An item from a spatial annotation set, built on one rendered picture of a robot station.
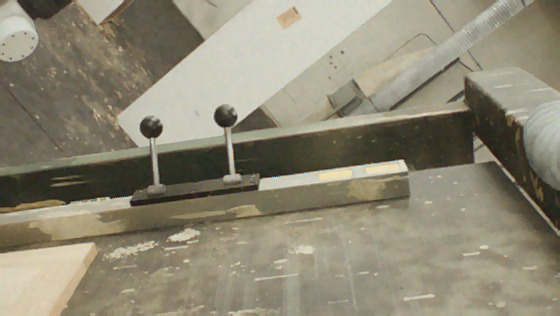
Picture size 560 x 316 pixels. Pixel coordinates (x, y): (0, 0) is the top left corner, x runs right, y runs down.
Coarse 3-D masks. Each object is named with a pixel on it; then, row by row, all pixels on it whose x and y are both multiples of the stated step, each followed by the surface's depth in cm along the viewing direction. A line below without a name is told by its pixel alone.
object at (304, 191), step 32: (256, 192) 100; (288, 192) 100; (320, 192) 99; (352, 192) 99; (384, 192) 98; (0, 224) 106; (32, 224) 105; (64, 224) 105; (96, 224) 104; (128, 224) 104; (160, 224) 103
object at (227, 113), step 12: (216, 108) 104; (228, 108) 103; (216, 120) 103; (228, 120) 103; (228, 132) 104; (228, 144) 103; (228, 156) 103; (228, 168) 103; (228, 180) 102; (240, 180) 102
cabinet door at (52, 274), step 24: (0, 264) 96; (24, 264) 95; (48, 264) 93; (72, 264) 92; (0, 288) 89; (24, 288) 88; (48, 288) 86; (72, 288) 88; (0, 312) 82; (24, 312) 81; (48, 312) 80
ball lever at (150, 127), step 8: (144, 120) 105; (152, 120) 105; (160, 120) 106; (144, 128) 105; (152, 128) 104; (160, 128) 105; (144, 136) 105; (152, 136) 105; (152, 144) 105; (152, 152) 105; (152, 160) 105; (152, 168) 105; (160, 184) 104; (152, 192) 103; (160, 192) 103
